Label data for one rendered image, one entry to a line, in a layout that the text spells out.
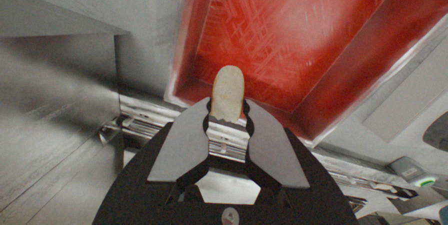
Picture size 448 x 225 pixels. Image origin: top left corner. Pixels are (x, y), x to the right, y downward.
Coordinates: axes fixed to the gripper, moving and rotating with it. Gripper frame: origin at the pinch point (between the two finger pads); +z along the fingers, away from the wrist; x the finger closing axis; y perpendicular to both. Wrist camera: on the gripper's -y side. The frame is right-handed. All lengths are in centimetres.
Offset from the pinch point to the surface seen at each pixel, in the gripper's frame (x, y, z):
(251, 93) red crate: 6.8, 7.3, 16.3
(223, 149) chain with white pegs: 0.2, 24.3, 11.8
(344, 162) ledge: 42, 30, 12
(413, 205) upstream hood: 91, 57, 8
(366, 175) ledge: 57, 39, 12
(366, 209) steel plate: 101, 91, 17
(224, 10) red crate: -1.1, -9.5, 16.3
